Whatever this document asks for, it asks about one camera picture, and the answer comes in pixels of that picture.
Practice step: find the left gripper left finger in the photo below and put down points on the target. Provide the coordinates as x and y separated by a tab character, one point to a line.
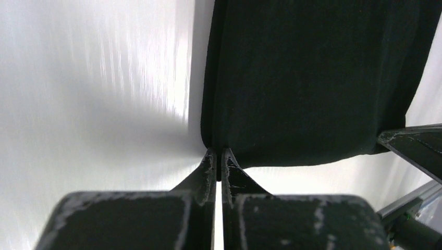
182	218

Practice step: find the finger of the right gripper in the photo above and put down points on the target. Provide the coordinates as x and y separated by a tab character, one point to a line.
419	145

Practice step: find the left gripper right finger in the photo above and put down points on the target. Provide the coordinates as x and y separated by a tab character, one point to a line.
253	218

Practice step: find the black t shirt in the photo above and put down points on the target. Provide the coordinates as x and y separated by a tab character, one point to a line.
304	83

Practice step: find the aluminium front rail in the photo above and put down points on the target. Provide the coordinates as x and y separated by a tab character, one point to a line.
414	221

